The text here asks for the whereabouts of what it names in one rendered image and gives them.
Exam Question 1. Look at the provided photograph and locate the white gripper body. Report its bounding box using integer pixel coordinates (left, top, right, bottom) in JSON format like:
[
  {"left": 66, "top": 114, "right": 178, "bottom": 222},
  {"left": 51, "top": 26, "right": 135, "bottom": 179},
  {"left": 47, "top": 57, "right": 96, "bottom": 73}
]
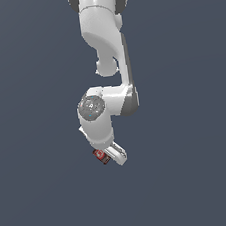
[{"left": 102, "top": 139, "right": 129, "bottom": 168}]

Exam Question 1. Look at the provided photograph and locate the small red and black object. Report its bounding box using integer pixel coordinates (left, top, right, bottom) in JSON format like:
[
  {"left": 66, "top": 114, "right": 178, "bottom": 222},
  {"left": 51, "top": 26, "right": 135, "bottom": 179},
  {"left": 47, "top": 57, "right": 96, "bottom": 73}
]
[{"left": 92, "top": 147, "right": 113, "bottom": 167}]

